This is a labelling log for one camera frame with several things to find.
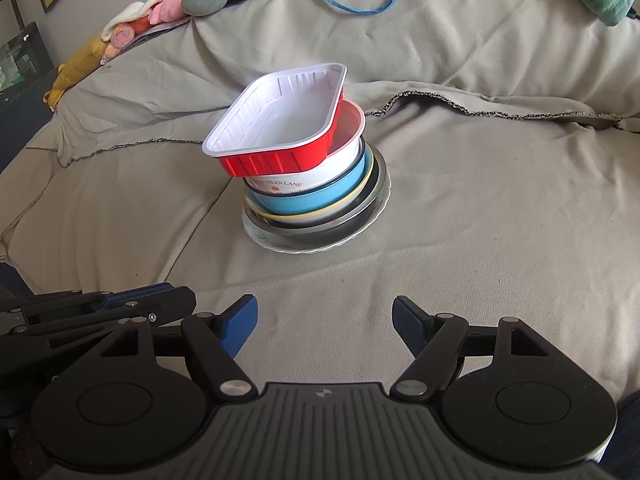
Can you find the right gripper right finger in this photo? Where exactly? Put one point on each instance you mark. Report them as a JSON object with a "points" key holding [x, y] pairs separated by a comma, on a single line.
{"points": [[435, 341]]}

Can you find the stainless steel bowl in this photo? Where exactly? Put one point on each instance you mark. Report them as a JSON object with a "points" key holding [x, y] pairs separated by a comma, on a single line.
{"points": [[340, 214]]}

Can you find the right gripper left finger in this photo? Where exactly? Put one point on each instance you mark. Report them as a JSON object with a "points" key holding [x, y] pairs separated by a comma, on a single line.
{"points": [[212, 343]]}

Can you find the cream gold-rimmed bowl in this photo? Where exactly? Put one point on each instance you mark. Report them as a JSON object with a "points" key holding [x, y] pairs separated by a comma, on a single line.
{"points": [[340, 202]]}

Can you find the red foil tray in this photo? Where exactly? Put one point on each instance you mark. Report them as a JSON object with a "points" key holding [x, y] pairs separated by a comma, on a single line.
{"points": [[282, 123]]}

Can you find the white floral plate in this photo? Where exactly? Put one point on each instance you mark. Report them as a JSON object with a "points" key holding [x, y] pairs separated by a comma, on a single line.
{"points": [[310, 239]]}

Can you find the pink plush toy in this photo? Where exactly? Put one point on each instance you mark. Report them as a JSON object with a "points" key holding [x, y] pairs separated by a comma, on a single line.
{"points": [[136, 19]]}

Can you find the grey sofa cover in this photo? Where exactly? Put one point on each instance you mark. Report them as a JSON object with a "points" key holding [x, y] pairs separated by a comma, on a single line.
{"points": [[510, 129]]}

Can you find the blue enamel bowl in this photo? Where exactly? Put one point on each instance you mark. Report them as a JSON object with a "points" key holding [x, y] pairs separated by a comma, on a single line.
{"points": [[302, 202]]}

